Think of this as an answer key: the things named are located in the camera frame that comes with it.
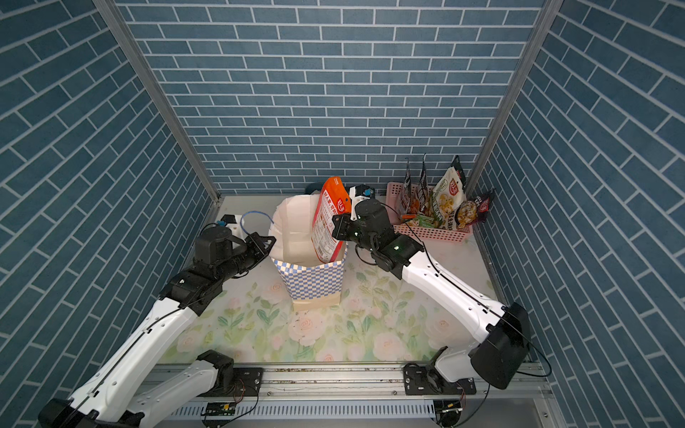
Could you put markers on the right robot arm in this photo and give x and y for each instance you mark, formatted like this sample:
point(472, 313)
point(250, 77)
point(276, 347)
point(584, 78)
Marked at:
point(501, 332)

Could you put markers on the cream yellow condiment packet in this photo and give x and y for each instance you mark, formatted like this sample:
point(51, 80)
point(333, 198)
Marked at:
point(446, 197)

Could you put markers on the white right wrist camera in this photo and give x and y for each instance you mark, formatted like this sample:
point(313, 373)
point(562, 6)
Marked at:
point(359, 193)

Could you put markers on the pink plastic basket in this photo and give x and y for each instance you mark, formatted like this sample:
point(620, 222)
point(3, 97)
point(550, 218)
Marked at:
point(393, 190)

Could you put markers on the green circuit board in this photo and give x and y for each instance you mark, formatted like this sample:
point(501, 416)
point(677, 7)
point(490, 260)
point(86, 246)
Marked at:
point(219, 409)

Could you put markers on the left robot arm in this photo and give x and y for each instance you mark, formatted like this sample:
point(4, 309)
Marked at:
point(111, 397)

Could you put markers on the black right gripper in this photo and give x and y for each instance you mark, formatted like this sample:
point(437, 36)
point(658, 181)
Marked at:
point(342, 229)

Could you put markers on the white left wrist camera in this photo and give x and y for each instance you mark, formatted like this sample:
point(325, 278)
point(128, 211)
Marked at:
point(232, 222)

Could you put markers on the black red condiment packet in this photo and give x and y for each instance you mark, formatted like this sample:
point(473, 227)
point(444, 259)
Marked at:
point(423, 194)

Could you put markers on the orange condiment packet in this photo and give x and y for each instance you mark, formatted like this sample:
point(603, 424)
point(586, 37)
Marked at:
point(333, 200)

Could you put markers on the green condiment packet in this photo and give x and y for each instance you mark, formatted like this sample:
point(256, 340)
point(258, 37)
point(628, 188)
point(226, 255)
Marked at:
point(419, 221)

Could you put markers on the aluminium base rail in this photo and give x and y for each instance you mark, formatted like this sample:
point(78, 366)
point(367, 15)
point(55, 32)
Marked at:
point(317, 381)

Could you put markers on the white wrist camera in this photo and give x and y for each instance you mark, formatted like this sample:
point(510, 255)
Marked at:
point(359, 193)
point(232, 222)

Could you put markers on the dark maroon condiment packet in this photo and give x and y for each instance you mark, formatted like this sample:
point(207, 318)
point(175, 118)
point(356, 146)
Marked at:
point(403, 203)

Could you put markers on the aluminium corner post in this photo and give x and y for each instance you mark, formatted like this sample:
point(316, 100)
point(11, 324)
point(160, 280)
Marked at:
point(126, 41)
point(531, 50)

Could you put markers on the aluminium right corner post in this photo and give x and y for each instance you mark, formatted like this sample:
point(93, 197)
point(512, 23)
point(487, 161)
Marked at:
point(531, 50)

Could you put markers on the dark brown condiment packet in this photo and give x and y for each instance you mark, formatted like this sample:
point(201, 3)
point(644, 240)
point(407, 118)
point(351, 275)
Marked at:
point(475, 210)

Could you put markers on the aluminium left corner post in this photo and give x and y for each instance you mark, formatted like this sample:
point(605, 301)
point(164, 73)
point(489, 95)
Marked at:
point(126, 41)

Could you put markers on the blue checkered paper bag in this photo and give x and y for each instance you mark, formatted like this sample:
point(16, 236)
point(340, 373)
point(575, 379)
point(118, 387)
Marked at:
point(311, 283)

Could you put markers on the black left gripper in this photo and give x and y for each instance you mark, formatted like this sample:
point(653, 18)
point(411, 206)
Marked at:
point(260, 251)

